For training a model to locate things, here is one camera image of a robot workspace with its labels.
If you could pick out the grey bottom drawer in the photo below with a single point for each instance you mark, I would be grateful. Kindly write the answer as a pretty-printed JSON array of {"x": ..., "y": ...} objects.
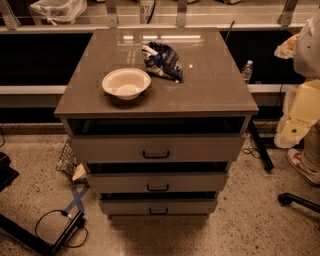
[{"x": 155, "y": 204}]

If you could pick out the white bowl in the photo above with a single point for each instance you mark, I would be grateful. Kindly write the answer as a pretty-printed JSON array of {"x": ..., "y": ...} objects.
[{"x": 126, "y": 83}]

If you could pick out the grey drawer cabinet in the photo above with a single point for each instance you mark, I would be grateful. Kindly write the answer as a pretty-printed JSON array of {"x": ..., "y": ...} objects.
[{"x": 212, "y": 85}]

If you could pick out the blue tape cross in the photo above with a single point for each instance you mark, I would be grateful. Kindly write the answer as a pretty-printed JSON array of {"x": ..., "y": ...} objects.
[{"x": 77, "y": 194}]

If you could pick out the person leg beige trousers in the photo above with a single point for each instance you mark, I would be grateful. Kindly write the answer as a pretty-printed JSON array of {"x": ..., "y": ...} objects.
[{"x": 311, "y": 152}]

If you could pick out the grey drawer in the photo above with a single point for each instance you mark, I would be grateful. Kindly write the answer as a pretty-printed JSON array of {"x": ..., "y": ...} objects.
[
  {"x": 155, "y": 204},
  {"x": 190, "y": 139},
  {"x": 157, "y": 177}
]

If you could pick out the blue chip bag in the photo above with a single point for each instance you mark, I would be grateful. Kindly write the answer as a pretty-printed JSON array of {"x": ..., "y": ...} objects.
[{"x": 162, "y": 60}]

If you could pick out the black table leg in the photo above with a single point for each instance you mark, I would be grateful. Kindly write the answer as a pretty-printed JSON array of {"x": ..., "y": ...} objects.
[{"x": 265, "y": 158}]

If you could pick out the black metal floor stand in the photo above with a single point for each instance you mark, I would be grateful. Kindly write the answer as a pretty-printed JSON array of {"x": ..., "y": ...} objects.
[{"x": 12, "y": 230}]

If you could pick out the black object left edge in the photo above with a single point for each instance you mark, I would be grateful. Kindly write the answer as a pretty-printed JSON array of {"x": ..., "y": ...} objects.
[{"x": 7, "y": 174}]

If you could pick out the clear plastic bag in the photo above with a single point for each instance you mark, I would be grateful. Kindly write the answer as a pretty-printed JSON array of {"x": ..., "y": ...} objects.
[{"x": 60, "y": 11}]

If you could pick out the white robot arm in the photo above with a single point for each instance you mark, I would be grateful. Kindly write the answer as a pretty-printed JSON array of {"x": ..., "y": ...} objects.
[{"x": 301, "y": 107}]

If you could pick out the white red sneaker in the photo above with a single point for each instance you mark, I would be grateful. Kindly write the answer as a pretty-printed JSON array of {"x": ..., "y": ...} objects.
[{"x": 294, "y": 157}]

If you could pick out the grey top drawer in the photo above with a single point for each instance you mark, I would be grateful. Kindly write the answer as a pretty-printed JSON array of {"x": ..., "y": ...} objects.
[{"x": 190, "y": 139}]

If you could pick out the wire mesh basket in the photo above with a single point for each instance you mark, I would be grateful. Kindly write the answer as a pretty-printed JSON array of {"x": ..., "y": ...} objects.
[{"x": 69, "y": 166}]

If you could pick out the clear water bottle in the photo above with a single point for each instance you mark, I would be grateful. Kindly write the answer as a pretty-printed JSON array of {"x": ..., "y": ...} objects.
[{"x": 247, "y": 71}]

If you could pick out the black chair base leg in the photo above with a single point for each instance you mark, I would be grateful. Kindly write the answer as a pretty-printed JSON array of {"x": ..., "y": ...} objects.
[{"x": 286, "y": 199}]

